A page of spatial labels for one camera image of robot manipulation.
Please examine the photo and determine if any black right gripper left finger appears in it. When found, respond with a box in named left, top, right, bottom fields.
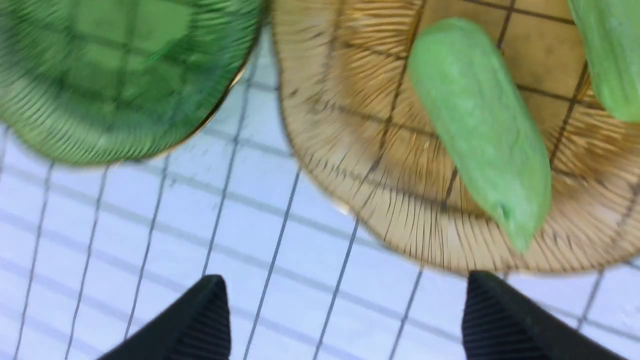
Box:
left=100, top=275, right=232, bottom=360

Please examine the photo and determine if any green ribbed glass plate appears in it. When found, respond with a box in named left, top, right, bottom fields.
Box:
left=1, top=0, right=268, bottom=167

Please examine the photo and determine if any amber ribbed glass plate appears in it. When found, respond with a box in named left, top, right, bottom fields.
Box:
left=271, top=0, right=640, bottom=275

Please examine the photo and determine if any green gourd one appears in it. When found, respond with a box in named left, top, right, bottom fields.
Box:
left=567, top=0, right=640, bottom=123

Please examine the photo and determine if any green gourd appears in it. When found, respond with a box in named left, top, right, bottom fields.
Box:
left=407, top=17, right=553, bottom=253

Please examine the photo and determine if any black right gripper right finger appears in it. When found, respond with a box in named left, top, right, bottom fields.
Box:
left=461, top=270, right=621, bottom=360

